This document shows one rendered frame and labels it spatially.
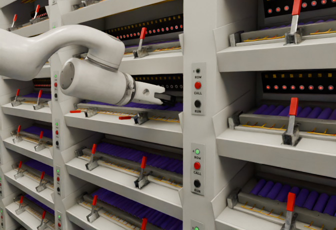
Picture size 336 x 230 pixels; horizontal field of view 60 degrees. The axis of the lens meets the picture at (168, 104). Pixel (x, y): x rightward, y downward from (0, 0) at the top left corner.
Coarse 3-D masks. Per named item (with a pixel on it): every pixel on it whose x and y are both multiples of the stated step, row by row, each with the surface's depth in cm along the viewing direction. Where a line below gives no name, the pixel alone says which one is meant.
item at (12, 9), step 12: (24, 0) 167; (0, 12) 158; (12, 12) 163; (24, 12) 167; (0, 24) 159; (0, 84) 160; (12, 84) 165; (24, 84) 169; (0, 108) 161; (0, 120) 162; (12, 120) 165; (24, 120) 170; (0, 144) 164; (12, 156) 166; (0, 168) 166; (12, 192) 167; (0, 204) 169; (0, 216) 170; (0, 228) 171
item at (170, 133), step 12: (72, 108) 116; (72, 120) 109; (84, 120) 103; (96, 120) 98; (108, 120) 94; (120, 120) 92; (132, 120) 89; (156, 120) 85; (180, 120) 71; (108, 132) 95; (120, 132) 91; (132, 132) 86; (144, 132) 82; (156, 132) 79; (168, 132) 76; (180, 132) 73; (168, 144) 77; (180, 144) 74
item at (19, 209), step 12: (24, 192) 172; (12, 204) 165; (24, 204) 160; (36, 204) 156; (12, 216) 160; (24, 216) 151; (36, 216) 147; (48, 216) 142; (36, 228) 139; (48, 228) 137
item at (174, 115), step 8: (80, 104) 113; (88, 104) 110; (96, 104) 108; (120, 112) 97; (128, 112) 94; (136, 112) 91; (152, 112) 86; (160, 112) 83; (168, 112) 82; (176, 112) 80; (168, 120) 80
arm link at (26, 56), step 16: (0, 32) 55; (48, 32) 59; (64, 32) 58; (80, 32) 60; (96, 32) 62; (0, 48) 54; (16, 48) 56; (32, 48) 57; (48, 48) 58; (96, 48) 62; (112, 48) 63; (0, 64) 55; (16, 64) 56; (32, 64) 57; (112, 64) 64
